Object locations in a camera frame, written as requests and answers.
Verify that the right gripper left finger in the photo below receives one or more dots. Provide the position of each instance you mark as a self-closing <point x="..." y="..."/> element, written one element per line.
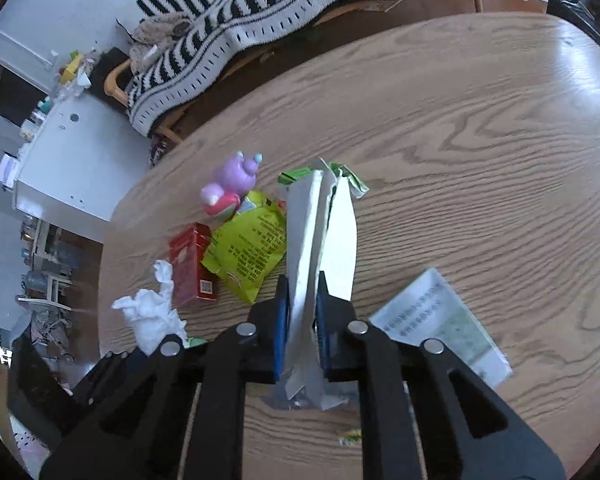
<point x="178" y="413"/>

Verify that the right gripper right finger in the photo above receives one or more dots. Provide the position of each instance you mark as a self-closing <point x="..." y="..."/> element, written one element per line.
<point x="424" y="413"/>

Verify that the green printed box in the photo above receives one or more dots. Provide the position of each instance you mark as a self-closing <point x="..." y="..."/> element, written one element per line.
<point x="429" y="308"/>

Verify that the crumpled white tissue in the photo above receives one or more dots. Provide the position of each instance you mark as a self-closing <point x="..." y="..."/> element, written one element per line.
<point x="150" y="314"/>

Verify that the red cigarette box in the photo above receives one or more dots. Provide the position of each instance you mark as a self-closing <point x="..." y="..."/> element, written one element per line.
<point x="193" y="282"/>

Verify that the yellow green snack bag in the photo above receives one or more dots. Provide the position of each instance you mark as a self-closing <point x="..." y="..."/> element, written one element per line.
<point x="246" y="248"/>

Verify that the pink purple snail toy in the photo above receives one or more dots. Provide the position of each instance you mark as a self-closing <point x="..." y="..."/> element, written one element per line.
<point x="230" y="183"/>

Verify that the white cabinet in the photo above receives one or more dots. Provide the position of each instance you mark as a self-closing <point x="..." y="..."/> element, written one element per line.
<point x="82" y="161"/>

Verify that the brown plush toy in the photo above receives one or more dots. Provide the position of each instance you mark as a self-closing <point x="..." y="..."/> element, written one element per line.
<point x="155" y="35"/>

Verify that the wooden sofa frame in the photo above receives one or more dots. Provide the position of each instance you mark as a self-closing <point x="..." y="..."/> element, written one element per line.
<point x="164" y="125"/>

